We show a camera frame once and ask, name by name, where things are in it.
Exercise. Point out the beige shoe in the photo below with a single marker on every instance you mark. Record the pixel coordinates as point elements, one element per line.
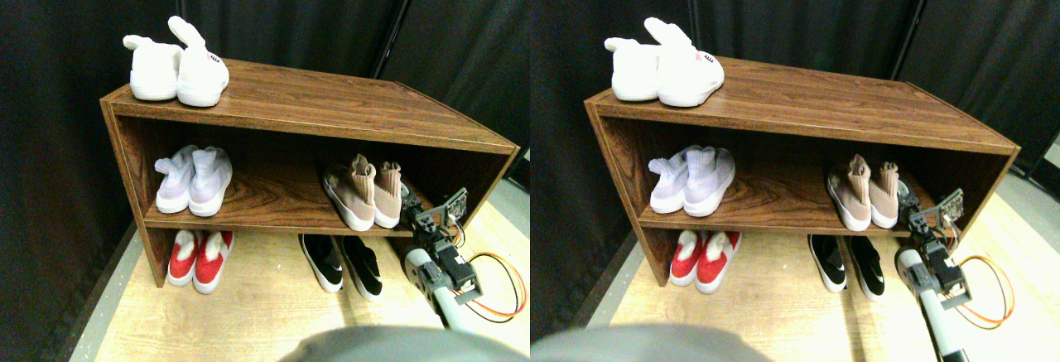
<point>352,200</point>
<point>387,203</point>
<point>850,200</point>
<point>884,203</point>

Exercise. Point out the black shoe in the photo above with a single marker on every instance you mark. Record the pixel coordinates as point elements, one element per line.
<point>321,264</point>
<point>363,269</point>
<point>866,269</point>
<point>827,264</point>

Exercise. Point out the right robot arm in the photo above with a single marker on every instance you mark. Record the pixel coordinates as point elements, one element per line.
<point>447,283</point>
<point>936,292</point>

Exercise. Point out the brown shoe rack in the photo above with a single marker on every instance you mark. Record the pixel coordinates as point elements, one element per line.
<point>828,101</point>
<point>331,101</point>

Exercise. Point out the red shoe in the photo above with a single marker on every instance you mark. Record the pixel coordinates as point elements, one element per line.
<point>183,263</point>
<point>686,263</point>
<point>213,266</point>
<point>718,266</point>

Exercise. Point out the lilac shoe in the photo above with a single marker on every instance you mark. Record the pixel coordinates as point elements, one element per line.
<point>710,188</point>
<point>174,190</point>
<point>211,188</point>
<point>668,190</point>

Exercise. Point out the white shoe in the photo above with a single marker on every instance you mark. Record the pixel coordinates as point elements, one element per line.
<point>687,76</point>
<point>203,76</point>
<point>633,72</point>
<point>153,72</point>

